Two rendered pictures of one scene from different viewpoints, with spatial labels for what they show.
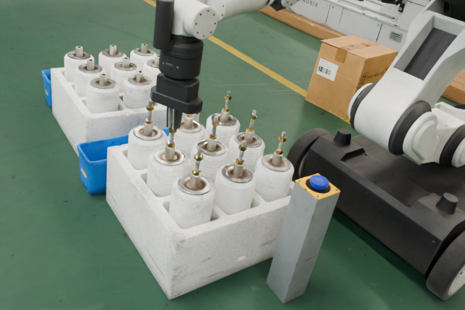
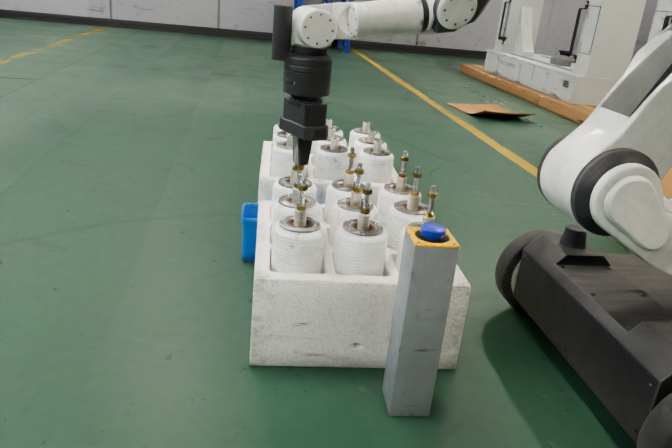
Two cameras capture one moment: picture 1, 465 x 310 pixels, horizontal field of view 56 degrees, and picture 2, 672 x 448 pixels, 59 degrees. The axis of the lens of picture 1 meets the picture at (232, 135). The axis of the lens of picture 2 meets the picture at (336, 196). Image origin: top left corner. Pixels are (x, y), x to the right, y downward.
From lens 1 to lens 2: 0.54 m
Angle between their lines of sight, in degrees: 31
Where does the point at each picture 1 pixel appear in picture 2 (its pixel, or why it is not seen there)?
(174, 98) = (295, 122)
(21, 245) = (146, 281)
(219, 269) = (321, 349)
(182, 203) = (276, 240)
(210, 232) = (302, 283)
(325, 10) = not seen: outside the picture
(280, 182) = not seen: hidden behind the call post
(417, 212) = (637, 337)
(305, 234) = (406, 301)
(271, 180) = not seen: hidden behind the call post
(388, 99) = (579, 146)
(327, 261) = (495, 397)
